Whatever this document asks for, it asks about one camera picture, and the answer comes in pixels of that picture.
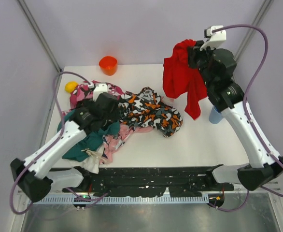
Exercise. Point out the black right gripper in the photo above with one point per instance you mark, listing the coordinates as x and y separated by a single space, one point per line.
195 56

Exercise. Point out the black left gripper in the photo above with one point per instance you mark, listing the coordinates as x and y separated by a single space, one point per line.
115 112

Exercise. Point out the red cloth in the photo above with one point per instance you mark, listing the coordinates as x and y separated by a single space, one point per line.
179 78

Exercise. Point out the orange black camouflage cloth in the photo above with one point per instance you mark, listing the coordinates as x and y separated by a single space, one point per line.
146 109

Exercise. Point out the pink camouflage garment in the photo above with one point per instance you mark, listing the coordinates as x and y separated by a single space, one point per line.
83 91

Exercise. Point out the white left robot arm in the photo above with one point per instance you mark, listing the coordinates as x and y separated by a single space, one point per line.
33 175

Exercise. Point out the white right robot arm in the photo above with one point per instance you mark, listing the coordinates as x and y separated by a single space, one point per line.
265 162

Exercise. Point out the light pink patterned cloth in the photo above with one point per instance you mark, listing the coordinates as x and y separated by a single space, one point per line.
112 143

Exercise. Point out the white cloth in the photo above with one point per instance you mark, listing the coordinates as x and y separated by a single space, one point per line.
90 164

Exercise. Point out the teal green shorts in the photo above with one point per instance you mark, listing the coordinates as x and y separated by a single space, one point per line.
93 141

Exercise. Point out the yellow lemon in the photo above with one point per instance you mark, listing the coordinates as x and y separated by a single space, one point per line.
71 86

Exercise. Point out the orange plastic cup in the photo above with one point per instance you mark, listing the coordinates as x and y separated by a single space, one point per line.
108 65

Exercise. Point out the blue plastic cup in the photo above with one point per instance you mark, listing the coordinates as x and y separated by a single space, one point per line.
215 117

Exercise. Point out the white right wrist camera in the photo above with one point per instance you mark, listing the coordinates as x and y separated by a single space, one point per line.
215 36

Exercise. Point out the right aluminium frame post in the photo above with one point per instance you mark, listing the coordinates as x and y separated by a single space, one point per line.
257 20

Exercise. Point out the aluminium frame post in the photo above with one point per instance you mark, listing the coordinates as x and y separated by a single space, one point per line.
257 20
31 20

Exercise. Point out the white slotted cable duct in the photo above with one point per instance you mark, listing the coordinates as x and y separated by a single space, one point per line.
165 198

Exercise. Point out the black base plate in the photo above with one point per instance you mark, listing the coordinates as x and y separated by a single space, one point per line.
150 182

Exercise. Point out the left aluminium frame post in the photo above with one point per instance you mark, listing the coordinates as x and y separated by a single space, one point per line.
31 20

